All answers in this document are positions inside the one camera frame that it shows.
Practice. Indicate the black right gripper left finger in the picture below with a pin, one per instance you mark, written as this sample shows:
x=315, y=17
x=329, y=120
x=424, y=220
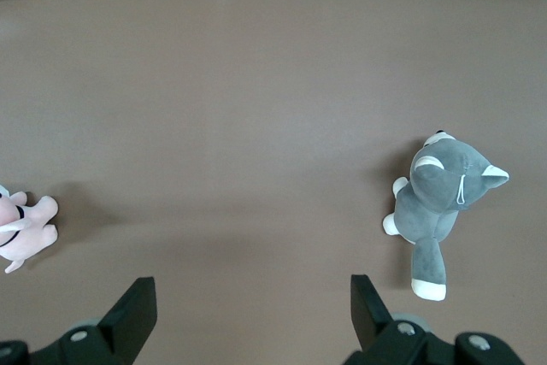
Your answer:
x=128, y=318

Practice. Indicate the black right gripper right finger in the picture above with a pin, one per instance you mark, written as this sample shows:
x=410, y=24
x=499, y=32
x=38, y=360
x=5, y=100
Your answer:
x=372, y=326

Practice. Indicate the pale pink pig plush toy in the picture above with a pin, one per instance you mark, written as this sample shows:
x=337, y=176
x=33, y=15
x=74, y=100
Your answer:
x=25, y=228

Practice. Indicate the grey husky plush toy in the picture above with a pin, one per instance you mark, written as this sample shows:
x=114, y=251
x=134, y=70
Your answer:
x=431, y=194

